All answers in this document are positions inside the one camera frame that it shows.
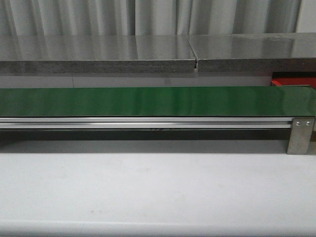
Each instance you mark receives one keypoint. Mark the grey stone counter left slab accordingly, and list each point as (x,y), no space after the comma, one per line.
(95,54)

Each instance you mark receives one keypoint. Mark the grey stone counter slab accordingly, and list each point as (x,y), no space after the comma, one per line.
(95,54)
(271,52)

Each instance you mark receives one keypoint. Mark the green conveyor belt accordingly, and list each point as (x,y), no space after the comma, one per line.
(227,101)

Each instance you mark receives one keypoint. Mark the red plastic tray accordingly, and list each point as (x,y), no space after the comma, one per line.
(297,81)

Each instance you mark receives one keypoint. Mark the grey stone counter right slab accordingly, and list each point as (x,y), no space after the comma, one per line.
(271,52)

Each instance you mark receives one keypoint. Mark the grey pleated curtain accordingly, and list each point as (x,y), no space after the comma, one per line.
(147,17)

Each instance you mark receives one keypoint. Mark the steel conveyor support bracket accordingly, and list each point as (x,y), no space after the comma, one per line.
(301,131)

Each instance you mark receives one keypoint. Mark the aluminium conveyor frame rail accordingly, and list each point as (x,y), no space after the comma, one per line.
(144,122)

